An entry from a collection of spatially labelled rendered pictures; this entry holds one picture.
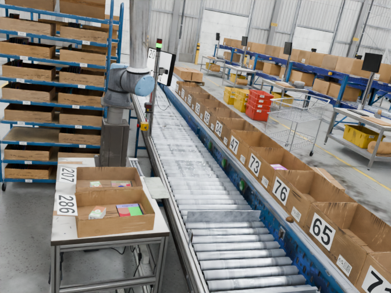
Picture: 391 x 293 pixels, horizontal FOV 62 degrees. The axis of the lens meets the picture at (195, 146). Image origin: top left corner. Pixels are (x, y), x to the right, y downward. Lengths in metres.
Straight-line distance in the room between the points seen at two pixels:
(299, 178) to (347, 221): 0.40
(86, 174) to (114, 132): 0.36
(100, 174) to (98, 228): 0.60
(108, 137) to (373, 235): 1.71
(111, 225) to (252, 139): 1.54
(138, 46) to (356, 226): 1.61
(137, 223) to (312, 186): 1.14
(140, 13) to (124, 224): 1.20
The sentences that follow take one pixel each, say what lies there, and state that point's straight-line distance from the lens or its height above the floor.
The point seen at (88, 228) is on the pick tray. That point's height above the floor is 0.80.
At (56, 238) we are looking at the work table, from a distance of 1.73.
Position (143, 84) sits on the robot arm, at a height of 1.40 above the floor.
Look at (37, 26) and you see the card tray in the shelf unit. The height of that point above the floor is 1.61.
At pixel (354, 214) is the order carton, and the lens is 1.96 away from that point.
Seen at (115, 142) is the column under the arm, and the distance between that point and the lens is 2.36.
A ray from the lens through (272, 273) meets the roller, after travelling 1.71.
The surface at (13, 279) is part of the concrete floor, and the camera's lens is 2.69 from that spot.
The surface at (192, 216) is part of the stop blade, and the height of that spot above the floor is 0.77.
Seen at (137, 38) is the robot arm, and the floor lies 1.68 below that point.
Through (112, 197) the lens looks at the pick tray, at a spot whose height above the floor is 0.80.
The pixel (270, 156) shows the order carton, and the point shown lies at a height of 0.99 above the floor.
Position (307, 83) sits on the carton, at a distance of 9.90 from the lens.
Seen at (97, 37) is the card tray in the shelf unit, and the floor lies 1.59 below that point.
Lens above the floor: 1.76
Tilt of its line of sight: 19 degrees down
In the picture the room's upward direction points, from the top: 9 degrees clockwise
